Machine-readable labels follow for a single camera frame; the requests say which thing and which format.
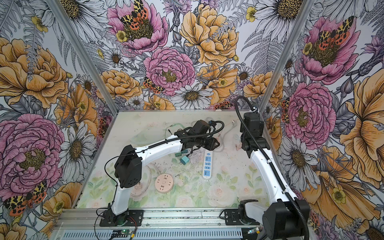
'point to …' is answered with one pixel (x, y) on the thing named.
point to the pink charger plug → (238, 146)
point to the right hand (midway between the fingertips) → (253, 123)
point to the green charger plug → (178, 154)
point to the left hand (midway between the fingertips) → (214, 146)
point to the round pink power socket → (164, 183)
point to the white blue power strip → (207, 165)
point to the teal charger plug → (184, 160)
